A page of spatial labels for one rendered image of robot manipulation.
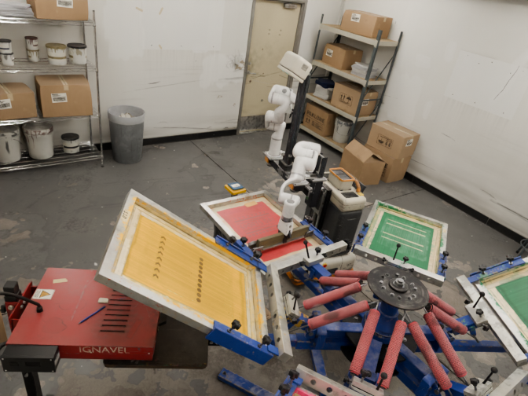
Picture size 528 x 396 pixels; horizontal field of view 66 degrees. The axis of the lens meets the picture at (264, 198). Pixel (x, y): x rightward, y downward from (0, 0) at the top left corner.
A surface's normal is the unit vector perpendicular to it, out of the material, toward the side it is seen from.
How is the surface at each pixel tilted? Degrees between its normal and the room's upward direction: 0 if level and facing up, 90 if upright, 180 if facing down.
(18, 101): 90
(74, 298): 0
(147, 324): 0
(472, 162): 90
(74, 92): 88
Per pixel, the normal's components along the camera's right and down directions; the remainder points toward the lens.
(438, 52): -0.81, 0.18
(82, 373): 0.15, -0.85
